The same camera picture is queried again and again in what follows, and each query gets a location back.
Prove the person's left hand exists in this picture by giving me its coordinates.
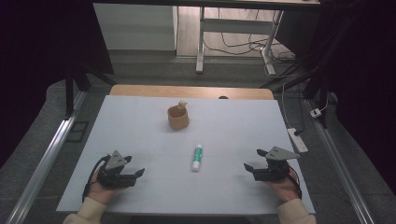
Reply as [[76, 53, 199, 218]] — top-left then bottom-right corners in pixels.
[[87, 169, 125, 205]]

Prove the aluminium rail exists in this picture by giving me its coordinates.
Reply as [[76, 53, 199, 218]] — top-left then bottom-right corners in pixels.
[[5, 90, 89, 224], [304, 98, 376, 224]]

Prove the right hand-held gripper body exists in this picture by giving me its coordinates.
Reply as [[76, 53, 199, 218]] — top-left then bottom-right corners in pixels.
[[253, 146, 301, 182]]

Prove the black floor cable tangle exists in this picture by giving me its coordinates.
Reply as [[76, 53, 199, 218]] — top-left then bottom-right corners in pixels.
[[204, 7, 297, 64]]

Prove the dark curtain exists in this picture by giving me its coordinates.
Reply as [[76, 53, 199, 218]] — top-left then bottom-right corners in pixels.
[[274, 0, 396, 195], [0, 0, 115, 170]]

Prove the black metal stand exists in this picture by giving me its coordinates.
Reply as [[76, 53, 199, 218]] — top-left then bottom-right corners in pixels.
[[64, 62, 118, 121], [260, 18, 354, 129]]

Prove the wooden cup with duck figure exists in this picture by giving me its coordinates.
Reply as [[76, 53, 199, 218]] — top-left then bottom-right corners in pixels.
[[166, 100, 191, 131]]

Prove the white table mat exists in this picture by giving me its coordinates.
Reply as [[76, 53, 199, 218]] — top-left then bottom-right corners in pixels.
[[55, 94, 317, 216]]

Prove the white desk with metal legs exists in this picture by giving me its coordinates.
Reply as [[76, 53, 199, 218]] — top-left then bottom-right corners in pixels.
[[92, 0, 321, 77]]

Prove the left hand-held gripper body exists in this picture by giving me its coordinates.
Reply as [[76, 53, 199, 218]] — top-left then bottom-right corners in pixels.
[[96, 149, 137, 189]]

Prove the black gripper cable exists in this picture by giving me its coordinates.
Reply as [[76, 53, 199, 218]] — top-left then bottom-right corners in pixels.
[[81, 154, 110, 203], [289, 166, 304, 201]]

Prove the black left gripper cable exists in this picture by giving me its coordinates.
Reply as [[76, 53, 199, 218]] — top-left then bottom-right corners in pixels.
[[81, 154, 110, 203]]

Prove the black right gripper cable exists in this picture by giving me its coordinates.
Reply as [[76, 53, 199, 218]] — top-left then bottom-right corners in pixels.
[[289, 166, 304, 201]]

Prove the white power strip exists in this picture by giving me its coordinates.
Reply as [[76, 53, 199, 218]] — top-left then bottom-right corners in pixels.
[[286, 127, 309, 154]]

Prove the person's right hand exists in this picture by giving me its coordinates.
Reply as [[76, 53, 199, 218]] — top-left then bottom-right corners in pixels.
[[266, 170, 302, 203]]

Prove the small white adapter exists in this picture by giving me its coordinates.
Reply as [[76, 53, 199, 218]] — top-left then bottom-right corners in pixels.
[[309, 96, 330, 119]]

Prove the white and green tube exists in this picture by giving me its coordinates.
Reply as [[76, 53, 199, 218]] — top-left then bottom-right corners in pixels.
[[191, 143, 204, 173]]

